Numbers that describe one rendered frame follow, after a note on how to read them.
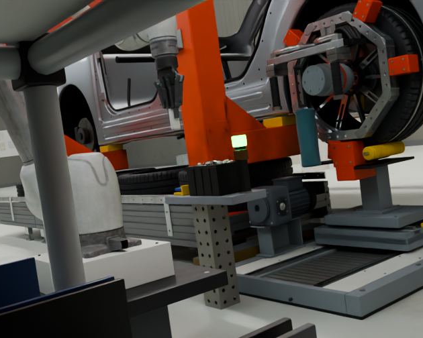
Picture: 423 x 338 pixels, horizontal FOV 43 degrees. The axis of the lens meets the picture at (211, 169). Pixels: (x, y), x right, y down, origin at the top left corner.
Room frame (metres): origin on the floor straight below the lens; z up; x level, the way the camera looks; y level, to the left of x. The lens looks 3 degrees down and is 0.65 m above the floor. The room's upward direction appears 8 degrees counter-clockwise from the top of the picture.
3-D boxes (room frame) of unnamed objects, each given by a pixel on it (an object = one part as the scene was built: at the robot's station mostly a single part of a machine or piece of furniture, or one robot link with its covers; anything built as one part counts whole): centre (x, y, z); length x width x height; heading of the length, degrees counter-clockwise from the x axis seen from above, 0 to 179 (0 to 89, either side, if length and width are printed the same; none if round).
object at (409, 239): (2.51, -0.75, 0.13); 0.50 x 0.36 x 0.10; 38
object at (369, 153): (2.37, -0.77, 0.51); 0.29 x 0.06 x 0.06; 128
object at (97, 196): (1.52, 0.35, 0.56); 0.18 x 0.16 x 0.22; 42
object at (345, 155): (2.43, -0.64, 0.48); 0.16 x 0.12 x 0.17; 128
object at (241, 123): (2.79, -0.27, 0.69); 0.52 x 0.17 x 0.35; 128
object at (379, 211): (2.51, -0.75, 0.32); 0.40 x 0.30 x 0.28; 38
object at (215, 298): (2.13, 0.03, 0.21); 0.10 x 0.10 x 0.42; 38
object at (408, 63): (2.16, -0.81, 0.85); 0.09 x 0.08 x 0.07; 38
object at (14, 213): (5.19, 1.51, 0.19); 1.00 x 0.86 x 0.39; 38
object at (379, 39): (2.41, -0.61, 0.85); 0.54 x 0.07 x 0.54; 38
